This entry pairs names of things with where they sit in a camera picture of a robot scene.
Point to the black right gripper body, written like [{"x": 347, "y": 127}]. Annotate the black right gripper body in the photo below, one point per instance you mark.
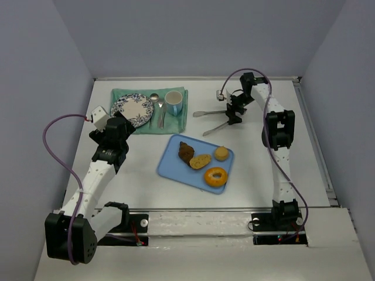
[{"x": 232, "y": 112}]

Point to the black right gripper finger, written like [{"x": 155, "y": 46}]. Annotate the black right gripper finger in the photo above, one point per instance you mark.
[
  {"x": 237, "y": 119},
  {"x": 231, "y": 117}
]

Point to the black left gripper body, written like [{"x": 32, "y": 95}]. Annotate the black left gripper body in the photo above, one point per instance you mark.
[{"x": 95, "y": 136}]

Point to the stainless steel serving tongs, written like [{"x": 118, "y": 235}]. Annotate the stainless steel serving tongs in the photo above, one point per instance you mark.
[{"x": 217, "y": 119}]

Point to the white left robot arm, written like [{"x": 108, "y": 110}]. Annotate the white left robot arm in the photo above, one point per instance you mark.
[{"x": 72, "y": 233}]

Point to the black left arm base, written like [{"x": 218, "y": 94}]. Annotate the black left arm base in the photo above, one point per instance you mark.
[{"x": 133, "y": 234}]

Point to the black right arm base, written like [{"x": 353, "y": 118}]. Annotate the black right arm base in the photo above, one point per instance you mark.
[{"x": 266, "y": 232}]

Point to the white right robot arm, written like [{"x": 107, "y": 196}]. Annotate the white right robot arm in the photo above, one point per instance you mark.
[{"x": 277, "y": 137}]

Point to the sliced bread loaf piece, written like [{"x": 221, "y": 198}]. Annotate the sliced bread loaf piece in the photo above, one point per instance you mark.
[{"x": 200, "y": 161}]

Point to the blue floral ceramic plate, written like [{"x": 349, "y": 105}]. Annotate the blue floral ceramic plate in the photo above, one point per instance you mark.
[{"x": 135, "y": 107}]

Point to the yellow muffin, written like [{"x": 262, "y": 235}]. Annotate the yellow muffin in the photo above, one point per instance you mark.
[{"x": 221, "y": 153}]

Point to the steel spoon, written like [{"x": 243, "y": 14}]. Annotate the steel spoon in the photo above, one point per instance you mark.
[{"x": 154, "y": 97}]

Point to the steel fork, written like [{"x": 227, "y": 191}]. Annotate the steel fork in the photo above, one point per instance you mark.
[{"x": 160, "y": 103}]

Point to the green cloth placemat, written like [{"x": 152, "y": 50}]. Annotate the green cloth placemat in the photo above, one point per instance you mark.
[{"x": 172, "y": 124}]

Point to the steel table knife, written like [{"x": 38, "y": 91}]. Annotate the steel table knife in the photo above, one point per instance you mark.
[{"x": 162, "y": 116}]

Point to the dark brown croissant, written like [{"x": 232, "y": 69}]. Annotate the dark brown croissant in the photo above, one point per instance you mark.
[{"x": 186, "y": 152}]

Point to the light blue ceramic mug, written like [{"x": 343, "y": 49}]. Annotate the light blue ceramic mug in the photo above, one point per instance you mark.
[{"x": 174, "y": 102}]

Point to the light blue plastic tray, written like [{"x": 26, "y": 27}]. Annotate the light blue plastic tray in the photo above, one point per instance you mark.
[{"x": 171, "y": 166}]

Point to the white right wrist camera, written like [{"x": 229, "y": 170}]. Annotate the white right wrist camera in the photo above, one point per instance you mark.
[{"x": 223, "y": 95}]

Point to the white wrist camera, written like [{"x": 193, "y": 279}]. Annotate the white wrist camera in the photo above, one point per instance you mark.
[
  {"x": 223, "y": 95},
  {"x": 99, "y": 117}
]

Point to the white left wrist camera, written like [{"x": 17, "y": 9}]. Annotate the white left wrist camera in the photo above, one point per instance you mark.
[{"x": 99, "y": 117}]

